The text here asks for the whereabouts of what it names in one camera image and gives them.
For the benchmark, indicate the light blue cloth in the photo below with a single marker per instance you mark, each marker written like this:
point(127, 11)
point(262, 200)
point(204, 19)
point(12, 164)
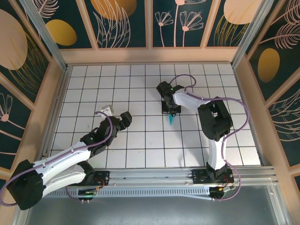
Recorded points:
point(171, 120)

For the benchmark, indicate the aluminium table side rail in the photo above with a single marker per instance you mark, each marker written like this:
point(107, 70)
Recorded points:
point(55, 112)

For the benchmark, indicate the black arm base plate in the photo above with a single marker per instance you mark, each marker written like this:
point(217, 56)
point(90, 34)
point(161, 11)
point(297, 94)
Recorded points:
point(199, 177)
point(103, 177)

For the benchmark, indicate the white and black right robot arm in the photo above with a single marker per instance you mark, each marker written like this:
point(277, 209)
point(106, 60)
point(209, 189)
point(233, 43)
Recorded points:
point(215, 119)

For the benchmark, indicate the grey metal plate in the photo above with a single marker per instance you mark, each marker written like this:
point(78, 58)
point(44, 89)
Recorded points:
point(150, 213)

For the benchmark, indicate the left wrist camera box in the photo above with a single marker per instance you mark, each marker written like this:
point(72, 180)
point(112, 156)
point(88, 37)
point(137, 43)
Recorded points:
point(107, 109)

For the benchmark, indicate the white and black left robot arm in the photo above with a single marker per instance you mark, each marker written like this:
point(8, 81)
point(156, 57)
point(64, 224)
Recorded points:
point(25, 185)

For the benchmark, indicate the small controller board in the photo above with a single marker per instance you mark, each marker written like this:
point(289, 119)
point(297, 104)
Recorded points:
point(86, 192)
point(220, 190)

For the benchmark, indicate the aluminium frame post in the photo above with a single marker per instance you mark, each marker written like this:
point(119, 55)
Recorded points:
point(43, 32)
point(252, 32)

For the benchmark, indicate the long aluminium mounting rail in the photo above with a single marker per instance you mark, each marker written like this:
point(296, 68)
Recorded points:
point(150, 174)

